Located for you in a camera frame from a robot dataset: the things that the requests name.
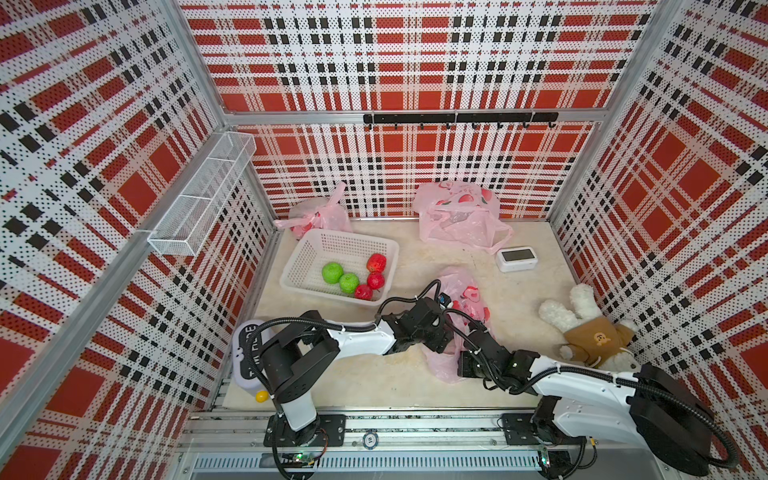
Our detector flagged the white digital clock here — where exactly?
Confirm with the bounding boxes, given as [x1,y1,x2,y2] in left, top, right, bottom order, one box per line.
[495,246,538,273]

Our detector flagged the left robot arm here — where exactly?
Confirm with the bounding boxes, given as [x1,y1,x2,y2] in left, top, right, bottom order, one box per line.
[232,298,454,447]

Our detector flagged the green apple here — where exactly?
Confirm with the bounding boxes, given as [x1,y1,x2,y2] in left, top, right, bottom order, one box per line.
[321,262,345,285]
[339,273,360,295]

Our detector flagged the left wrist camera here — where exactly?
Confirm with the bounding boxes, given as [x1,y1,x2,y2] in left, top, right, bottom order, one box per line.
[435,292,453,308]

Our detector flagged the white plastic basket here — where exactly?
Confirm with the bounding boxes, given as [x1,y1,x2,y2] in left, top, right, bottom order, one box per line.
[280,229,400,306]

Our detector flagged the pink plastic bag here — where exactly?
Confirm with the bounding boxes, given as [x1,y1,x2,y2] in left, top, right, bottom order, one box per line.
[413,181,514,254]
[420,266,491,384]
[274,182,353,240]

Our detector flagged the black hook rail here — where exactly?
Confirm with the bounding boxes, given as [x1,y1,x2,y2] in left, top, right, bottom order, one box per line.
[362,112,560,127]

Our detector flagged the red apple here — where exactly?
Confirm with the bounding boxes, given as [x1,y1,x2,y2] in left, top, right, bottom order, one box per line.
[354,284,374,301]
[366,253,387,273]
[366,272,386,291]

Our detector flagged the white plush teddy bear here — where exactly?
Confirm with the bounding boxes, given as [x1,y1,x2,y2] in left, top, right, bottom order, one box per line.
[538,284,641,372]

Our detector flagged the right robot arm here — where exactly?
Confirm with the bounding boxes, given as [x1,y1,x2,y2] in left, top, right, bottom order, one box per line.
[455,329,741,477]

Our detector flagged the white wire wall shelf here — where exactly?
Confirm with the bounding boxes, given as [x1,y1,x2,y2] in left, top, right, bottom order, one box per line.
[148,132,255,257]

